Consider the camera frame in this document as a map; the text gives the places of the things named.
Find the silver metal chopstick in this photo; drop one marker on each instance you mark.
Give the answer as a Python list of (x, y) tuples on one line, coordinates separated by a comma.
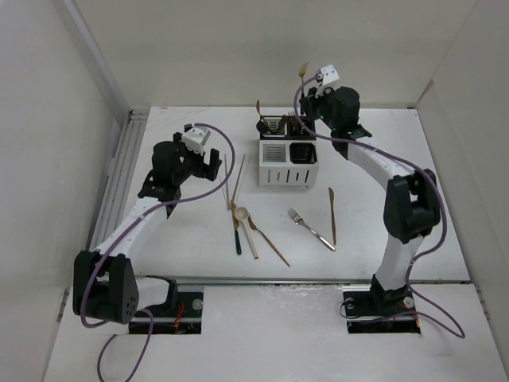
[(226, 174), (237, 181)]

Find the black rear utensil holder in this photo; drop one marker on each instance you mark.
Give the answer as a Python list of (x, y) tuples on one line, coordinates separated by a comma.
[(273, 120)]

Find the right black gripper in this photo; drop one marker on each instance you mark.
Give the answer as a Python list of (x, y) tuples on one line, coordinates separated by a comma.
[(312, 99)]

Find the black spoon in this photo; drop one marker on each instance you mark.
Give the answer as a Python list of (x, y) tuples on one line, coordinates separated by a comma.
[(263, 128)]

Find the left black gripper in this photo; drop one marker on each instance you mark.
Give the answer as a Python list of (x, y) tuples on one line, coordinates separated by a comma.
[(201, 171)]

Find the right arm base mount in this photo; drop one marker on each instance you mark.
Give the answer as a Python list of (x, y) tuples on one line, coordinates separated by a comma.
[(365, 316)]

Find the aluminium front rail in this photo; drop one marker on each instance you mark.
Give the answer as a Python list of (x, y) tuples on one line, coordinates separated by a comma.
[(228, 281)]

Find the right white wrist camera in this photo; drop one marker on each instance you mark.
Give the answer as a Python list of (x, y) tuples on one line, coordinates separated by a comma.
[(327, 77)]

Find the gold fork dark handle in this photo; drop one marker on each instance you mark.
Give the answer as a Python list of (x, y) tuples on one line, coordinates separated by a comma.
[(304, 79)]

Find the silver fork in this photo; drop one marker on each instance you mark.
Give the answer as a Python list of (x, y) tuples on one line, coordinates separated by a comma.
[(297, 219)]

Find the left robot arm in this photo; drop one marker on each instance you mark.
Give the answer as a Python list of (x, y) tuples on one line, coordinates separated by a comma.
[(105, 286)]

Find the dark wooden fork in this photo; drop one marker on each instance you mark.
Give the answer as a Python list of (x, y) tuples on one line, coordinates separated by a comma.
[(293, 123)]

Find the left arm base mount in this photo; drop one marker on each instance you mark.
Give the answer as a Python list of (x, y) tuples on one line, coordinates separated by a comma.
[(182, 313)]

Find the gold knife dark handle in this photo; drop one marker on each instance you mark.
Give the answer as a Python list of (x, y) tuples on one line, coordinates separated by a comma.
[(238, 247)]

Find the white front utensil holder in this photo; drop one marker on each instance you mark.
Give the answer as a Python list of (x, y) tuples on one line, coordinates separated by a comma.
[(287, 163)]

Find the white ceramic soup spoon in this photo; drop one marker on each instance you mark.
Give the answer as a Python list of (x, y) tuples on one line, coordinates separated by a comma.
[(242, 215)]

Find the rose gold fork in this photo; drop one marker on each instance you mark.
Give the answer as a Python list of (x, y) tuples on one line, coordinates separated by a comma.
[(265, 237)]

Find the copper knife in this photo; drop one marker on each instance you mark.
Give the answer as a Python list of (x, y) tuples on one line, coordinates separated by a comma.
[(331, 195)]

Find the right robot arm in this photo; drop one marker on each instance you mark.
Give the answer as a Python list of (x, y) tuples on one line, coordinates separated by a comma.
[(411, 209)]

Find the aluminium frame rail left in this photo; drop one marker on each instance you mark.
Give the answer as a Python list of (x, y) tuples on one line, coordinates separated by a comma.
[(119, 171)]

